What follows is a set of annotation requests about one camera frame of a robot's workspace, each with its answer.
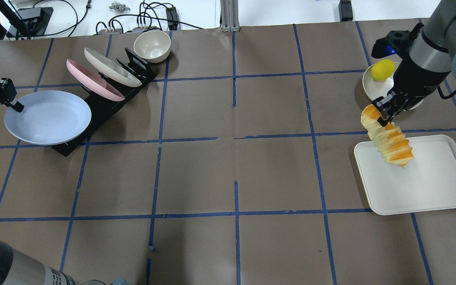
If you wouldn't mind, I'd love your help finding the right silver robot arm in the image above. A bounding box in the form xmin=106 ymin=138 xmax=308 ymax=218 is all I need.
xmin=371 ymin=0 xmax=456 ymax=126

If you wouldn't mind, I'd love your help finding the black power adapter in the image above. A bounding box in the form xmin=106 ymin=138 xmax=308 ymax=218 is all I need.
xmin=166 ymin=7 xmax=179 ymax=30

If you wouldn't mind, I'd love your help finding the black device on table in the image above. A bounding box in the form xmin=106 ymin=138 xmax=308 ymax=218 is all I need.
xmin=338 ymin=0 xmax=353 ymax=22

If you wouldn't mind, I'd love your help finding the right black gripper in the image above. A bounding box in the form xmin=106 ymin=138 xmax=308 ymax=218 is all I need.
xmin=372 ymin=60 xmax=440 ymax=127

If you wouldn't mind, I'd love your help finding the cream plate in rack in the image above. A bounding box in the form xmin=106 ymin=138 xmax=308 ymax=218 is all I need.
xmin=84 ymin=47 xmax=142 ymax=88

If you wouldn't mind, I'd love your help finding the blue plate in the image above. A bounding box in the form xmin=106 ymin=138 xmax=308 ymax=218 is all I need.
xmin=4 ymin=90 xmax=91 ymax=146

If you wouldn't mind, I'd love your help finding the cream bowl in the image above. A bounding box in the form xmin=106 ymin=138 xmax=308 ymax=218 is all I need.
xmin=133 ymin=30 xmax=171 ymax=63

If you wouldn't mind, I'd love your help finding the pink plate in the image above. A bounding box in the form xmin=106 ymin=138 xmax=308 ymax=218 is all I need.
xmin=66 ymin=59 xmax=125 ymax=102

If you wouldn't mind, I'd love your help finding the aluminium frame post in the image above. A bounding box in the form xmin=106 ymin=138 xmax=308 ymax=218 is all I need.
xmin=220 ymin=0 xmax=240 ymax=32

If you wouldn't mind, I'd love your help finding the cream plate under lemon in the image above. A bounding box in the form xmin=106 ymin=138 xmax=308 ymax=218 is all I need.
xmin=362 ymin=62 xmax=426 ymax=112

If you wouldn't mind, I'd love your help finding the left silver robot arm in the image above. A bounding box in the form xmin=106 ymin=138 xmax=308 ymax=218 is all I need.
xmin=0 ymin=79 xmax=81 ymax=285

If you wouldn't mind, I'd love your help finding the black dish rack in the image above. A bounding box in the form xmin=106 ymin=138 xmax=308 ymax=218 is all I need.
xmin=51 ymin=47 xmax=156 ymax=157

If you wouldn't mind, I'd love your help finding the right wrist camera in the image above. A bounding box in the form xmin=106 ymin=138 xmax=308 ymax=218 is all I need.
xmin=371 ymin=30 xmax=419 ymax=59

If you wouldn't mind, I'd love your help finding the cream rectangular tray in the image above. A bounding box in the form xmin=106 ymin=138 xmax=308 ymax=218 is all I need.
xmin=353 ymin=135 xmax=456 ymax=215

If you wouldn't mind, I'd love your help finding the spiral bread roll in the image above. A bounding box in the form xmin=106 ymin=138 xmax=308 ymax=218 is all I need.
xmin=361 ymin=104 xmax=414 ymax=168

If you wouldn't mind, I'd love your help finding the small metal clamp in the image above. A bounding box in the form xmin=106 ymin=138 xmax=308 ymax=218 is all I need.
xmin=108 ymin=1 xmax=131 ymax=14

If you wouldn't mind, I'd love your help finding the yellow lemon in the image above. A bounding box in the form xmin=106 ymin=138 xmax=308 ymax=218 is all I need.
xmin=370 ymin=59 xmax=396 ymax=82

